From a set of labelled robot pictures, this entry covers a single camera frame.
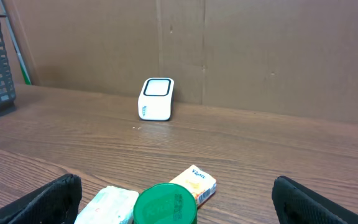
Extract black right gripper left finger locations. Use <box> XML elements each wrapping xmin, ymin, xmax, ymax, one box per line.
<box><xmin>0</xmin><ymin>174</ymin><xmax>82</xmax><ymax>224</ymax></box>

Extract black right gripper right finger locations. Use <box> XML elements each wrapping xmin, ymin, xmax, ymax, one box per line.
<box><xmin>272</xmin><ymin>176</ymin><xmax>358</xmax><ymax>224</ymax></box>

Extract teal tissue packet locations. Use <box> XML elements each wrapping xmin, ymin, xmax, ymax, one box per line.
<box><xmin>75</xmin><ymin>186</ymin><xmax>139</xmax><ymax>224</ymax></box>

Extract orange small box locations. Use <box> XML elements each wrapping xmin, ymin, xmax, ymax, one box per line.
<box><xmin>170</xmin><ymin>165</ymin><xmax>217</xmax><ymax>207</ymax></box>

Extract green lid jar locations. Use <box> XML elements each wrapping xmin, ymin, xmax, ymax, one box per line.
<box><xmin>133</xmin><ymin>183</ymin><xmax>197</xmax><ymax>224</ymax></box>

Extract white barcode scanner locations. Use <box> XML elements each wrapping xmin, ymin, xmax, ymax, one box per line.
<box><xmin>137</xmin><ymin>77</ymin><xmax>175</xmax><ymax>121</ymax></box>

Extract green white pole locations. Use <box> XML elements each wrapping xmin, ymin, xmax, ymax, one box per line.
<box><xmin>0</xmin><ymin>0</ymin><xmax>32</xmax><ymax>85</ymax></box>

